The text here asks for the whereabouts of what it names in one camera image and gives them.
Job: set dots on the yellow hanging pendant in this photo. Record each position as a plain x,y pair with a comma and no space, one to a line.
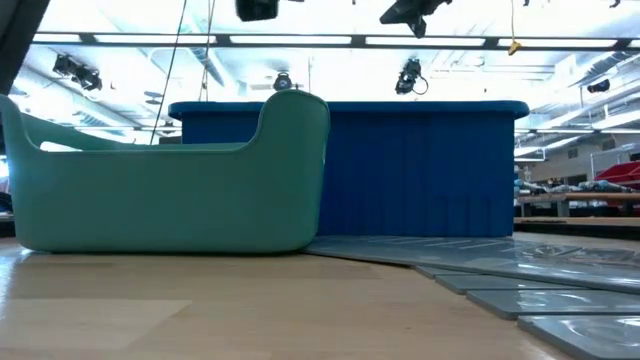
514,48

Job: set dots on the black round ceiling device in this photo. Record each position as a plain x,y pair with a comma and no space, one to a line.
282,81

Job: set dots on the red storage bin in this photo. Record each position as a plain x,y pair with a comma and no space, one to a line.
622,174

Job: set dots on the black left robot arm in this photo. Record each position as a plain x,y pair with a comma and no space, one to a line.
20,35

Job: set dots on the wooden workbench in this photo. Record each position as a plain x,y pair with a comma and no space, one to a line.
575,197

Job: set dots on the large blue plastic bin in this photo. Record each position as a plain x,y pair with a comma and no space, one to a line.
425,170

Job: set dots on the short grey slotted divider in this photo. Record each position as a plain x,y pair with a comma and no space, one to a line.
550,302

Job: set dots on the small green plastic basket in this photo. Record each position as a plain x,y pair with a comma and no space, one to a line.
175,200

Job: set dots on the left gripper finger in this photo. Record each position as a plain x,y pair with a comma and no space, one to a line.
257,9

